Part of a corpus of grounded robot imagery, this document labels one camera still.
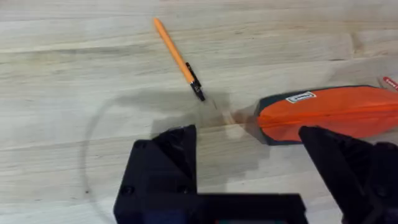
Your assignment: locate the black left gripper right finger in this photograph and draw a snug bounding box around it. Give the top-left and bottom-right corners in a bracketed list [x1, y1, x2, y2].
[298, 125, 398, 224]

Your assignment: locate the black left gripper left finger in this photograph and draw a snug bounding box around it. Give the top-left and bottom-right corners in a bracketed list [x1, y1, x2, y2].
[113, 124, 198, 224]

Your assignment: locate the orange zip bag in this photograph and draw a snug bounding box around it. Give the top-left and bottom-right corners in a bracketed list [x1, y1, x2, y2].
[254, 84, 398, 146]

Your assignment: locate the orange pen with black cap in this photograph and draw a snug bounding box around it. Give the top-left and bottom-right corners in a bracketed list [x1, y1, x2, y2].
[153, 17, 206, 102]

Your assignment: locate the red and white pen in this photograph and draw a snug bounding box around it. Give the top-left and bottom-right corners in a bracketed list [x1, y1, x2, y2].
[377, 76, 398, 93]

